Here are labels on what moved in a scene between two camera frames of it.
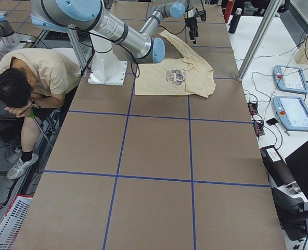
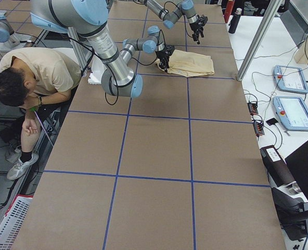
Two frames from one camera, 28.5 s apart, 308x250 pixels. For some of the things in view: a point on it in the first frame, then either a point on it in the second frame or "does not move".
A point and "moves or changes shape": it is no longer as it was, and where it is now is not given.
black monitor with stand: x=297 y=216 does not move
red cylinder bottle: x=228 y=10 does not move
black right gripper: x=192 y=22 → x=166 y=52
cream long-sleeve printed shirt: x=189 y=75 moves or changes shape
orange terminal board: x=253 y=108 does not move
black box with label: x=278 y=170 does not move
